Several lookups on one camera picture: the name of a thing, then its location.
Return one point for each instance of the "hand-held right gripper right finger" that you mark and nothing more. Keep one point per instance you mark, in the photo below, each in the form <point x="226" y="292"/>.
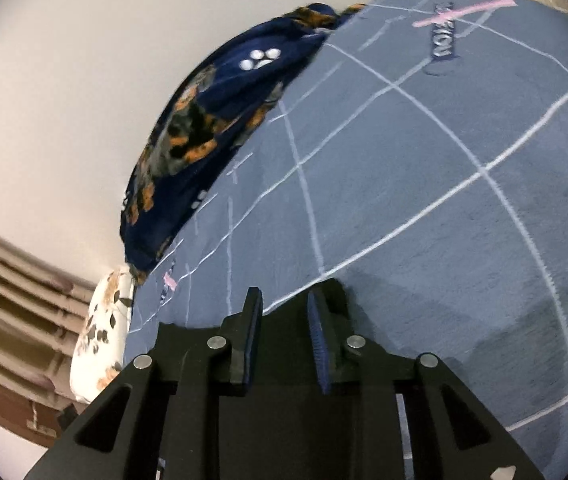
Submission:
<point x="320" y="350"/>

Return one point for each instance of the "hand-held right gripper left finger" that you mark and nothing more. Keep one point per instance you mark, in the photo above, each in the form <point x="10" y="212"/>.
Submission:
<point x="247" y="345"/>

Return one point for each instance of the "white floral pillow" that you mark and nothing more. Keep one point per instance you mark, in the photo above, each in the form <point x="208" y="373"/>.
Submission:
<point x="99" y="350"/>

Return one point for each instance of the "blue checked bed sheet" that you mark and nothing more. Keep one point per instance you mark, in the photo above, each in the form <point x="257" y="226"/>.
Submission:
<point x="413" y="185"/>

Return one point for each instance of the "beige curtain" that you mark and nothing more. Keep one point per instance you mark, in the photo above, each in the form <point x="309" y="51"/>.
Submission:
<point x="4" y="300"/>

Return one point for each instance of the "navy dog print blanket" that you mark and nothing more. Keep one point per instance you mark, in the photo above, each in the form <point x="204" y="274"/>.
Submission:
<point x="224" y="85"/>

